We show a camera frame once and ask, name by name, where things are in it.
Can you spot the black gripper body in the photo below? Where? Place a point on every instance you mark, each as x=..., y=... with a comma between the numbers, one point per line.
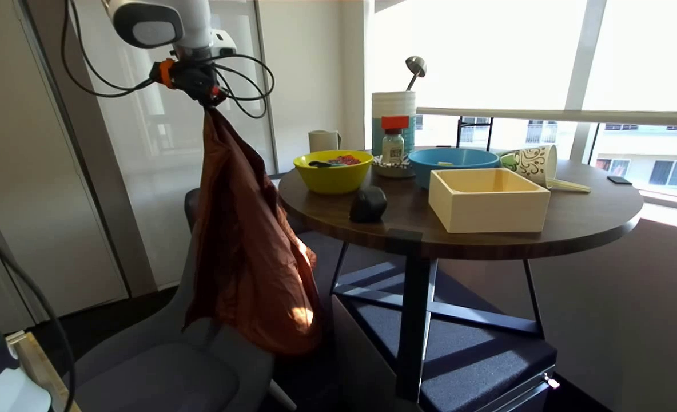
x=198, y=81

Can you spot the orange quilted jersey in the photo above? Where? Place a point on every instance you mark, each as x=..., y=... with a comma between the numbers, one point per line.
x=239, y=244

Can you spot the grey upholstered chair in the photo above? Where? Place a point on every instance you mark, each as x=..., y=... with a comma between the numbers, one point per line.
x=163, y=374

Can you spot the white mug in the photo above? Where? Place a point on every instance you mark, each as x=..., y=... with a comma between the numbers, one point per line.
x=324, y=141

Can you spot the yellow bowl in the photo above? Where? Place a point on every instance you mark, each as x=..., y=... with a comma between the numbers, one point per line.
x=331, y=179

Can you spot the red toy food piece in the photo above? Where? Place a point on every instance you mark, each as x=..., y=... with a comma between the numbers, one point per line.
x=349, y=159

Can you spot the teal and white canister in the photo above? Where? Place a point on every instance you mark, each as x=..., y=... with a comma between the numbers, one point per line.
x=392, y=104

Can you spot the spice jar with red lid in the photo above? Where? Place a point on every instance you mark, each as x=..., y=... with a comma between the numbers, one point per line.
x=395, y=149

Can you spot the small white plate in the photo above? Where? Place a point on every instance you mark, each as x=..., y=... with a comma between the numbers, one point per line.
x=386, y=173

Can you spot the black rounded object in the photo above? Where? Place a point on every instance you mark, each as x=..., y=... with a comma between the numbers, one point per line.
x=370, y=205

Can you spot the metal ladle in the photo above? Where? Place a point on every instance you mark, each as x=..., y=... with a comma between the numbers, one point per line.
x=415, y=65

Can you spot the round dark wooden table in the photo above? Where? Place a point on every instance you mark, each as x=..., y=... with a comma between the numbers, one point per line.
x=398, y=220

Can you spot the blue bowl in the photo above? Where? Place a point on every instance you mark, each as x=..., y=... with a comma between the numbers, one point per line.
x=454, y=159

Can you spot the small green object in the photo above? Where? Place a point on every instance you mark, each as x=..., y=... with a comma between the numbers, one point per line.
x=508, y=161

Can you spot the light wooden box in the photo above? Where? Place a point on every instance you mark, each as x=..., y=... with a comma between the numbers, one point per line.
x=491, y=214

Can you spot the light wooden slat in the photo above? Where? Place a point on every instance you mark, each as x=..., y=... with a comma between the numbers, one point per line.
x=38, y=367

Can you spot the patterned paper cup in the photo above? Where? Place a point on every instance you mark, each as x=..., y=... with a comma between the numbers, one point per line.
x=537, y=163

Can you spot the white device with black band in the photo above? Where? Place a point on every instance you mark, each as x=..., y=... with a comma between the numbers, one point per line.
x=2, y=392

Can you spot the cream cloth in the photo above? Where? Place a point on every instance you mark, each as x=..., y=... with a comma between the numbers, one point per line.
x=570, y=186

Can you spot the small black flat item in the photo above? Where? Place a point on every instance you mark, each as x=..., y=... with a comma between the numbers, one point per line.
x=619, y=182

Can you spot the black metal frame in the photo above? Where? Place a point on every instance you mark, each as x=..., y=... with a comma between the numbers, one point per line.
x=477, y=118

